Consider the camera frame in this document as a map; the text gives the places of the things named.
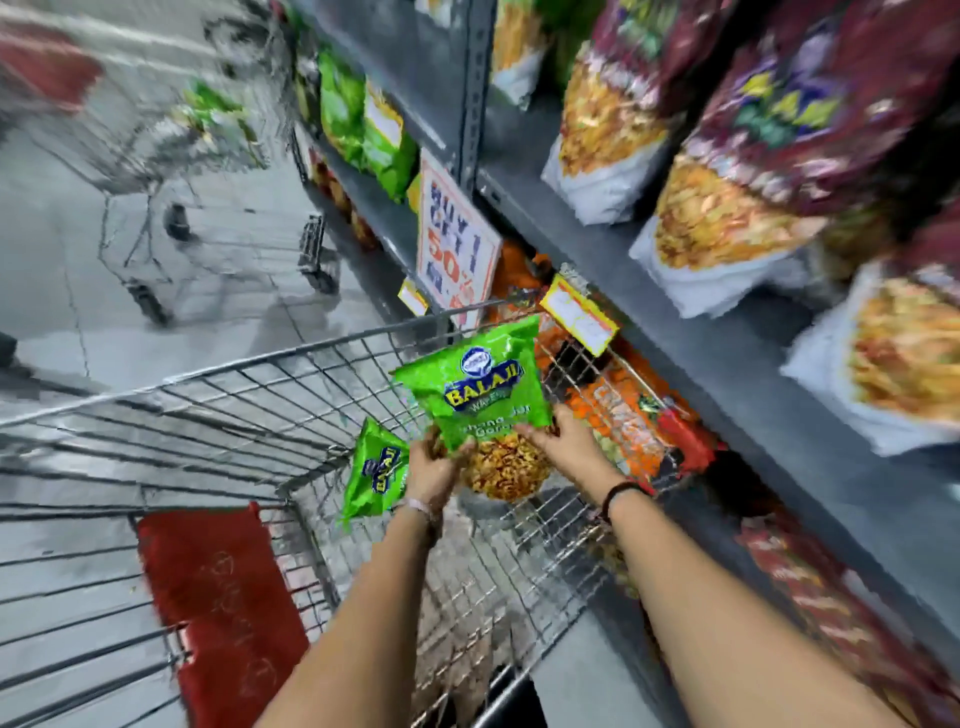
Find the person's right hand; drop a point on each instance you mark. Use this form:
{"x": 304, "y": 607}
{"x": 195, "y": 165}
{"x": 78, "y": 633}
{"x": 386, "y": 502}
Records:
{"x": 577, "y": 454}

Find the person's left thumb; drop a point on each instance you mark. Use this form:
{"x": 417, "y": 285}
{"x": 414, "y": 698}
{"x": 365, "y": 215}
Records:
{"x": 461, "y": 452}

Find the green chips packet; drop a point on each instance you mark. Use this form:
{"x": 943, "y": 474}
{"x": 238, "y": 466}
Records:
{"x": 388, "y": 146}
{"x": 341, "y": 105}

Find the yellow and white snack packet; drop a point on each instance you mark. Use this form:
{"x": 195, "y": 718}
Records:
{"x": 517, "y": 45}

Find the maroon snack packet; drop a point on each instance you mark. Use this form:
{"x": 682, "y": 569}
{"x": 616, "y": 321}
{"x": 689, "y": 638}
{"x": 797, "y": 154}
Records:
{"x": 622, "y": 97}
{"x": 787, "y": 135}
{"x": 900, "y": 352}

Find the large yellow price tag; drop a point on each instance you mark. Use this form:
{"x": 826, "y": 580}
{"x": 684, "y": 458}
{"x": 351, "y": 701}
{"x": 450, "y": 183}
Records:
{"x": 579, "y": 315}

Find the small yellow price tag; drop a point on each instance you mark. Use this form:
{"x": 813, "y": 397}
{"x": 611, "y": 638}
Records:
{"x": 412, "y": 298}

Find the person's right thumb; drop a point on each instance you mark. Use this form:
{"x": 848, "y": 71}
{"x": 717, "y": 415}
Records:
{"x": 536, "y": 435}

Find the white sale sign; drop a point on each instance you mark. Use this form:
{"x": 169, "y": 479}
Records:
{"x": 455, "y": 240}

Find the row of orange snack packets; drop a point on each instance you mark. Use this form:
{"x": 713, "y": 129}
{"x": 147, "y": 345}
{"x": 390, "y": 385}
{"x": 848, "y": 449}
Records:
{"x": 630, "y": 409}

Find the empty metal shopping cart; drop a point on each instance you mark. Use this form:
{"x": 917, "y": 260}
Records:
{"x": 150, "y": 150}

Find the person's left hand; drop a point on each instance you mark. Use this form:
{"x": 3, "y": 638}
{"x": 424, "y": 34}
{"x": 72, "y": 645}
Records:
{"x": 431, "y": 476}

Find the grey metal shelf rack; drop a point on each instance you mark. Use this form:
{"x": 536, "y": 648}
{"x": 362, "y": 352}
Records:
{"x": 675, "y": 322}

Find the large green snack packet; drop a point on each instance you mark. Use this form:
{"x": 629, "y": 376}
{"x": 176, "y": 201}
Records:
{"x": 476, "y": 386}

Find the small green snack packet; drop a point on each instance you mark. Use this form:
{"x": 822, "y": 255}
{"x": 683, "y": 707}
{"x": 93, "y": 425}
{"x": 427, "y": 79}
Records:
{"x": 373, "y": 472}

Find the person's right forearm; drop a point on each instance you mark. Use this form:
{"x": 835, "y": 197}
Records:
{"x": 720, "y": 630}

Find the person's left forearm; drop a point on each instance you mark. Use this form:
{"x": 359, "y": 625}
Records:
{"x": 367, "y": 637}

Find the black wrist band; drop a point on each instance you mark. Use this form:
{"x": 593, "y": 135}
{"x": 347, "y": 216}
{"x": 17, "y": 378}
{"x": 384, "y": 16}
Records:
{"x": 619, "y": 495}

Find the row of red snack packets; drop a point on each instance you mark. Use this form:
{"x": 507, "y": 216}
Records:
{"x": 847, "y": 622}

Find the red cart seat flap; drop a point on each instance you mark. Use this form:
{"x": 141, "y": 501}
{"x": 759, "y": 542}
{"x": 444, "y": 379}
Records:
{"x": 221, "y": 600}

